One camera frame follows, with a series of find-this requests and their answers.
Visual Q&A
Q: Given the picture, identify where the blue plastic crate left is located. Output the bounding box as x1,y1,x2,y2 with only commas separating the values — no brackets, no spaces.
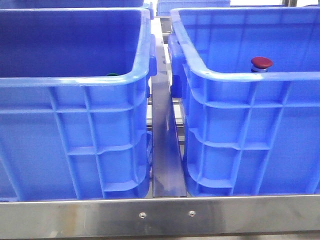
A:
0,7,157,202

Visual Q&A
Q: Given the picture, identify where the blue plastic crate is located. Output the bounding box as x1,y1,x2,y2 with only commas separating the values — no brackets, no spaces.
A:
169,6,320,197
0,7,157,202

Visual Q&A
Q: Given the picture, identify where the red push button switch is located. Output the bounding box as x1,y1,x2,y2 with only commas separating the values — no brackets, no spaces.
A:
250,56,273,73

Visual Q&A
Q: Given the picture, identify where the green push button switch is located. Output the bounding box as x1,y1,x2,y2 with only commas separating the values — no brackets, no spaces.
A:
106,72,118,77

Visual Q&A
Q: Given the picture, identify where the blue crate rear left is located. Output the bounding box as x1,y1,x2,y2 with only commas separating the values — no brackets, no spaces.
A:
0,0,153,10

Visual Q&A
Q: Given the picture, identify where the right rail screw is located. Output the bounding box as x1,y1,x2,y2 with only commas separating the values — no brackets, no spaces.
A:
188,210,196,218

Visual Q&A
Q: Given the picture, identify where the stainless steel front rail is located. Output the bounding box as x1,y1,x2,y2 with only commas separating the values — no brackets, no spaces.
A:
0,195,320,239

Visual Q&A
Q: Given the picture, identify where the left rail screw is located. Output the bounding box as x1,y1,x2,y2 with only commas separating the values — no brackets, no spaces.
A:
138,212,147,219

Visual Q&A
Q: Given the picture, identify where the blue plastic crate right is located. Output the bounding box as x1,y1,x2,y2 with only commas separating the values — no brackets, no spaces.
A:
169,6,320,197

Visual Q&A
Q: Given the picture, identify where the rail screw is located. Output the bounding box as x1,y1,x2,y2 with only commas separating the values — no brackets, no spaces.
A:
138,212,147,219
188,210,196,218

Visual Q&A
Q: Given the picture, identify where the blue crate rear right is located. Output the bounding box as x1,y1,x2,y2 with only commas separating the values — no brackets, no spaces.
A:
156,0,231,17

